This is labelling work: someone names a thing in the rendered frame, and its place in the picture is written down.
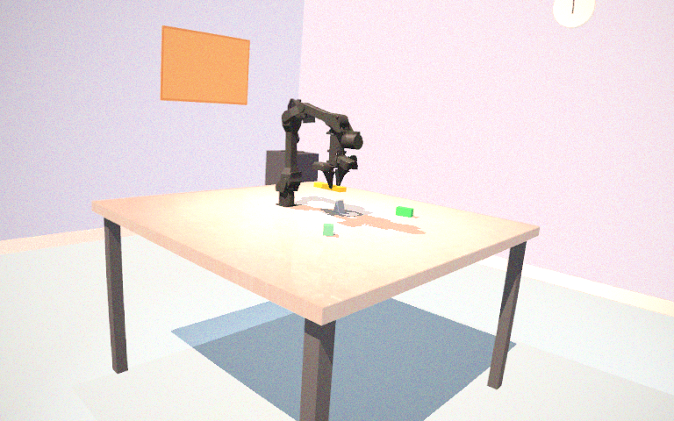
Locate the yellow bar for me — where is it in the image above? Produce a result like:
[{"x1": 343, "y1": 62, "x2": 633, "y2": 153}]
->
[{"x1": 314, "y1": 182, "x2": 346, "y2": 192}]

